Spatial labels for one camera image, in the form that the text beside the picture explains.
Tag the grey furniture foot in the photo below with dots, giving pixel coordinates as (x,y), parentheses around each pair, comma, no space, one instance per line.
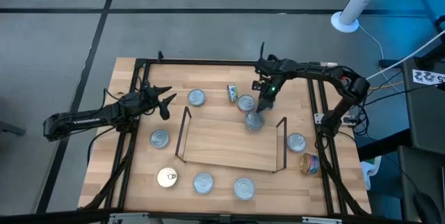
(12,129)

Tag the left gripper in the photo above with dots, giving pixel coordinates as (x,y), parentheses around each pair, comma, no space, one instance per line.
(151,100)

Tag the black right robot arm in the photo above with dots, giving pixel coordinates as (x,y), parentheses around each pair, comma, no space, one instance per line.
(313,71)

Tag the dark metal table frame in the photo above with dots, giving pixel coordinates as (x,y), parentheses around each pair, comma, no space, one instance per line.
(429,1)

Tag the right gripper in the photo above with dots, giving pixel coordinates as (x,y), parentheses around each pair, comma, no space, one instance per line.
(269,88)

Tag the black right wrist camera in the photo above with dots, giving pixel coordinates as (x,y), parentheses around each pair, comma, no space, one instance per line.
(256,85)

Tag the red label seafood can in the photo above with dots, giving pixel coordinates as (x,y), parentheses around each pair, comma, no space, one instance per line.
(246,103)

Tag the green label tuna can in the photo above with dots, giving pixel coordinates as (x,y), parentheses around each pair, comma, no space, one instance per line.
(203,183)
(196,97)
(244,189)
(159,138)

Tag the wooden shelf black metal frame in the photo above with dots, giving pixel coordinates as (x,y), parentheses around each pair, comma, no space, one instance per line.
(229,144)

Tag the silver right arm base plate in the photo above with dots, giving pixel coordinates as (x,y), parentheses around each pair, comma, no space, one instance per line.
(318,118)

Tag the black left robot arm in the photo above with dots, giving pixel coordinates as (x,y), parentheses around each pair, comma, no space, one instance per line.
(87,120)

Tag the black clamp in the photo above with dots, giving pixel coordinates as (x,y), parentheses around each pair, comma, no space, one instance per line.
(160,56)

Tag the tall tower fan round base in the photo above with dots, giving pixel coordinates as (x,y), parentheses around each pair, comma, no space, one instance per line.
(339,25)

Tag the white plastic bag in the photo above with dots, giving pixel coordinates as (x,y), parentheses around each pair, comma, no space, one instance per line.
(369,172)

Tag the black computer mouse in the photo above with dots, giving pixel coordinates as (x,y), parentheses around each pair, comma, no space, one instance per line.
(426,208)

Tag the dark green albacore tuna can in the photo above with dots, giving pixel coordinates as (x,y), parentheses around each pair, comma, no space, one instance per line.
(232,92)
(254,120)

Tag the black desk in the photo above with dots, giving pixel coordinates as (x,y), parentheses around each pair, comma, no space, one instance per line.
(424,112)

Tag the silver-lidded seafood can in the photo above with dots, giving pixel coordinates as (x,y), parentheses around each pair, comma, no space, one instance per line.
(296,142)

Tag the black desk foot bar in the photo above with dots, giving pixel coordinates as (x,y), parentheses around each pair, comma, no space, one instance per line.
(382,143)

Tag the gold can blue label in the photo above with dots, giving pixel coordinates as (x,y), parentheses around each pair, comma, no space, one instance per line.
(167,177)
(309,163)

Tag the white paper marker tag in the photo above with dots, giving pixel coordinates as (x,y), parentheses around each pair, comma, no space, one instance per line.
(427,77)

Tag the black power strip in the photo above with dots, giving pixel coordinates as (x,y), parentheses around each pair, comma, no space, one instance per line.
(389,63)

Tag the silver bracket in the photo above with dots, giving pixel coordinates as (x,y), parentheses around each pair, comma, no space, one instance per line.
(128,218)
(321,220)

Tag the black front crossbar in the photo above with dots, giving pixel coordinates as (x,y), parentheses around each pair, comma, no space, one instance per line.
(52,216)

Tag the black aluminium rail frame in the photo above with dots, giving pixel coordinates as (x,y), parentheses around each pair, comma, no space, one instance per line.
(208,62)

